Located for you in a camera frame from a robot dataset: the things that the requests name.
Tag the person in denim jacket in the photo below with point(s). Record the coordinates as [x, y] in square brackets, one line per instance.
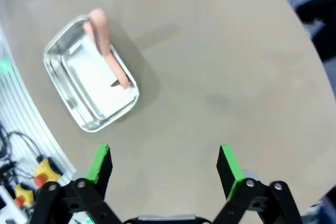
[320, 11]

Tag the rectangular stainless steel tray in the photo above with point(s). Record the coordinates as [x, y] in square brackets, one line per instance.
[65, 98]

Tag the white ridged base frame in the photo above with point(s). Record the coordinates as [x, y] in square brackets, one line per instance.
[23, 108]

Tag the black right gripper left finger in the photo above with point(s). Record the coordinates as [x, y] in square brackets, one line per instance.
[78, 203]

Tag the yellow emergency stop button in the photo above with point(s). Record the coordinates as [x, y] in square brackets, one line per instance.
[45, 169]
[25, 195]

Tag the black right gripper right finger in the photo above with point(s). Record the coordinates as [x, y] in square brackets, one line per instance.
[260, 203]

